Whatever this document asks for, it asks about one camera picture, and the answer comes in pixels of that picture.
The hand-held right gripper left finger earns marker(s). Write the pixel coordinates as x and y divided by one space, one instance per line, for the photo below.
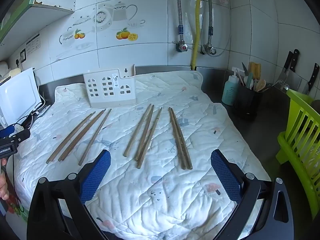
96 175

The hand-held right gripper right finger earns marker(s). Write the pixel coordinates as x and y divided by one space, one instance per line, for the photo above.
226 175

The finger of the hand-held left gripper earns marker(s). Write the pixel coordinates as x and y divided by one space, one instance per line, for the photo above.
22 135

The brown wooden chopstick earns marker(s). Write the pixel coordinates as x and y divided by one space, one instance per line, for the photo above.
95 137
137 129
176 138
150 137
82 135
144 132
181 138
71 137

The white plastic utensil holder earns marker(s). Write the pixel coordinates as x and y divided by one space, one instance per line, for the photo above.
110 100

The person's left hand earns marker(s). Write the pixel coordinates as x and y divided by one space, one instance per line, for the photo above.
3 185

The white cutting board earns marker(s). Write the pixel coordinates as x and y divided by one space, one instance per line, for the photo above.
17 95

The white quilted printed mat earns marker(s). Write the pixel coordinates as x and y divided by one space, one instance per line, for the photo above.
162 192

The black utensil pot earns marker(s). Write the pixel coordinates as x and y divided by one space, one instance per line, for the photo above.
247 102

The teal pump bottle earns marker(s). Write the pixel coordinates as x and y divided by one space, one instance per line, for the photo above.
230 92

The green plastic rack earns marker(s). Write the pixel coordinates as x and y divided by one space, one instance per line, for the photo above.
300 120

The wooden spoon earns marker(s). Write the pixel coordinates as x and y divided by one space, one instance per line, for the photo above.
260 85

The metal angle valve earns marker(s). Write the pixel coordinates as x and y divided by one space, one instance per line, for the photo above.
209 50

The red knob valve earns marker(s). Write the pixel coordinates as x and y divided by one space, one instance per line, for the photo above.
183 47

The yellow gas pipe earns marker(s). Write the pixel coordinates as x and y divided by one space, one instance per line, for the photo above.
197 17

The wall socket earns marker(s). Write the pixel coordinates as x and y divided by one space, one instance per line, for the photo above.
23 55

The white wall label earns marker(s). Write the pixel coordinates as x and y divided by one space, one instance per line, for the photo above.
33 44

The green wall cabinet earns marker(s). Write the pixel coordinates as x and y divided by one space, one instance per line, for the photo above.
15 10

